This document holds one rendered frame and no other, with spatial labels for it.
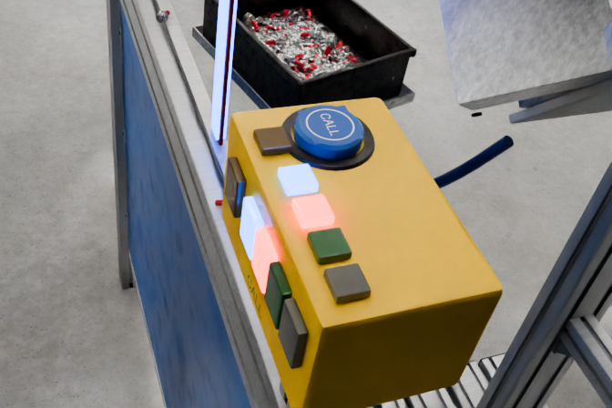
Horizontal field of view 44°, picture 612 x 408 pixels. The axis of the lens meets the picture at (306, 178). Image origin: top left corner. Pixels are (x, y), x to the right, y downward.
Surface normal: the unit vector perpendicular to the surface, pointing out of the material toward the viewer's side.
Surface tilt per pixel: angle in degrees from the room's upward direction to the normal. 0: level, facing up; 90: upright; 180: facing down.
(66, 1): 0
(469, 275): 0
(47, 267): 0
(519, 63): 55
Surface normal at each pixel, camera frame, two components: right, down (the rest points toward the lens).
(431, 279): 0.14, -0.72
